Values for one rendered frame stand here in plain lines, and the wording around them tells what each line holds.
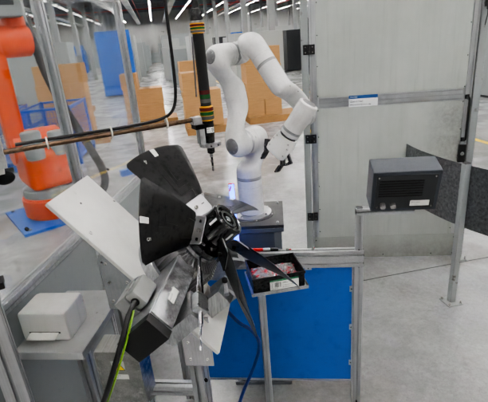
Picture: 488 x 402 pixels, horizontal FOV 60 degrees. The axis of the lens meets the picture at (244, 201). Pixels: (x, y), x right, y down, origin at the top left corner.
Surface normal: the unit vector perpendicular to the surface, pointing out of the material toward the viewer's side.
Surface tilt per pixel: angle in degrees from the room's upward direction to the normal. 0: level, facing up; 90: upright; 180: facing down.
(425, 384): 0
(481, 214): 90
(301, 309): 90
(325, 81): 90
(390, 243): 90
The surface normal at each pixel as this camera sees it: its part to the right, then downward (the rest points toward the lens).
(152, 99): 0.21, 0.33
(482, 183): -0.86, 0.25
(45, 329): -0.10, 0.36
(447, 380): -0.08, -0.93
